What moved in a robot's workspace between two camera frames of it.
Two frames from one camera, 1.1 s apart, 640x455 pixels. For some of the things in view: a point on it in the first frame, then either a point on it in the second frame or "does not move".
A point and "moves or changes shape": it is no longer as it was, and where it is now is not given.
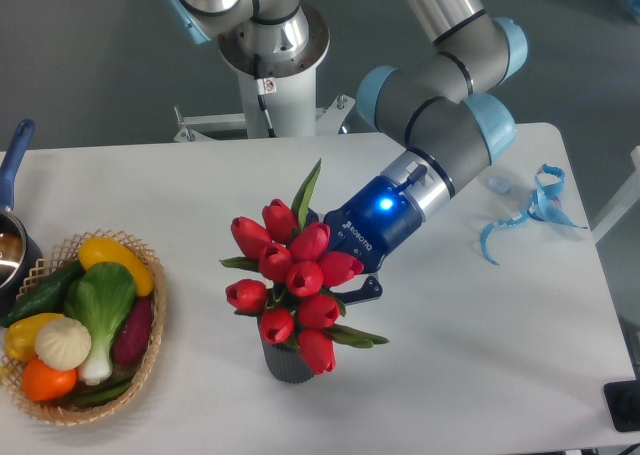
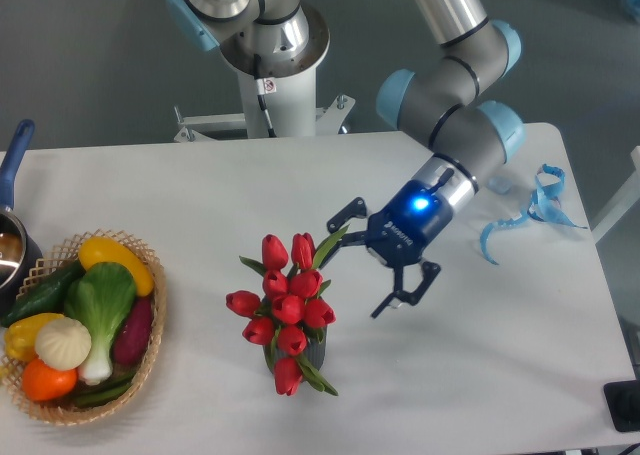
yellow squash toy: [105, 250] does not move
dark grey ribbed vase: [283, 361] to [313, 353]
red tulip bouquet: [297, 295] moves or changes shape
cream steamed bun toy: [63, 343] does not move
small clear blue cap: [499, 184] does not move
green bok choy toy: [100, 298] does not move
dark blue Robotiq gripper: [378, 217] to [399, 233]
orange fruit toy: [43, 383] does not move
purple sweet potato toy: [133, 334] does not move
